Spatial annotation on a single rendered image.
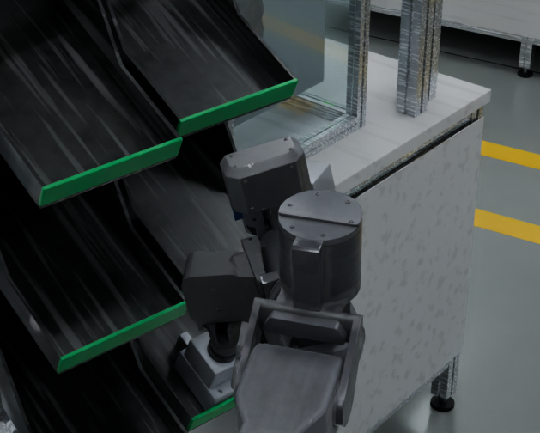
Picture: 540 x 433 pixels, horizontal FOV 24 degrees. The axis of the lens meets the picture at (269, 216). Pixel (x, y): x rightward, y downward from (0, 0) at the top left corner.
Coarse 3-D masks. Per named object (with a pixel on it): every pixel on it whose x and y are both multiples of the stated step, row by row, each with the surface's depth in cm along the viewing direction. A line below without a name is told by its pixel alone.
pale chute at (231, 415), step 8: (224, 416) 138; (232, 416) 139; (208, 424) 137; (216, 424) 138; (224, 424) 138; (232, 424) 139; (192, 432) 136; (200, 432) 136; (208, 432) 137; (216, 432) 137; (224, 432) 138; (232, 432) 138
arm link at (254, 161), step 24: (264, 144) 93; (288, 144) 93; (240, 168) 92; (264, 168) 92; (288, 168) 92; (240, 192) 92; (264, 192) 93; (288, 192) 93; (264, 240) 95; (264, 264) 94; (264, 288) 92
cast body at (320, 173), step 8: (312, 160) 103; (312, 168) 102; (320, 168) 102; (328, 168) 102; (312, 176) 101; (320, 176) 101; (328, 176) 102; (312, 184) 101; (320, 184) 102; (328, 184) 103; (248, 232) 104; (256, 232) 102
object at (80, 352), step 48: (0, 192) 114; (96, 192) 116; (0, 240) 111; (48, 240) 112; (96, 240) 114; (0, 288) 108; (48, 288) 109; (96, 288) 110; (144, 288) 112; (48, 336) 103; (96, 336) 107
